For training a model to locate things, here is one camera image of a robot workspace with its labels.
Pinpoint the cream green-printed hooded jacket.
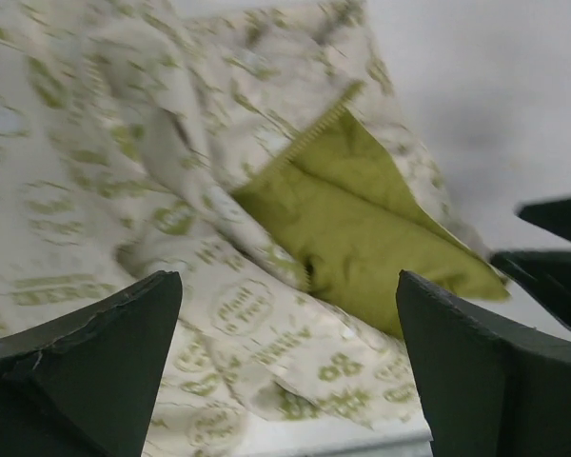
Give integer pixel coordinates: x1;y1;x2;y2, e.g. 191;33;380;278
0;1;508;456

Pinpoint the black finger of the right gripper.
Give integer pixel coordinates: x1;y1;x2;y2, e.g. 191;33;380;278
517;196;571;242
490;250;571;331

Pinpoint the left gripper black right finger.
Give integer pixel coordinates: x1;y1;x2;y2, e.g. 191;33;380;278
396;271;571;457

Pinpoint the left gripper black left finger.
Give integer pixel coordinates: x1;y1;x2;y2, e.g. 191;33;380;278
0;271;183;457

